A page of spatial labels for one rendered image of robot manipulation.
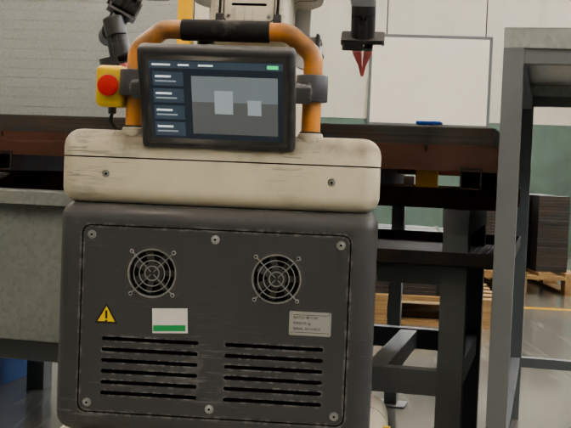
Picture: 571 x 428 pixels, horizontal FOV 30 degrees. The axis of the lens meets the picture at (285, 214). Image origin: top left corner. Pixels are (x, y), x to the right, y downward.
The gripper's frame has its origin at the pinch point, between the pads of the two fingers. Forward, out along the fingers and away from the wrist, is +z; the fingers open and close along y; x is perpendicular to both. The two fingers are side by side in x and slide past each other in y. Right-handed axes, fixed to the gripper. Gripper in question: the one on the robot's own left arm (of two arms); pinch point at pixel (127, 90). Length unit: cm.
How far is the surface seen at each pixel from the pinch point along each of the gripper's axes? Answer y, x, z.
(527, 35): -101, 52, 18
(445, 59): -50, -828, -110
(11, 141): 28.0, 14.7, 8.3
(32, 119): 23.1, 10.5, 3.4
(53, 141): 16.8, 15.0, 10.9
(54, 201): 10.5, 34.9, 27.8
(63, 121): 14.9, 10.7, 5.9
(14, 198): 20.5, 34.6, 24.8
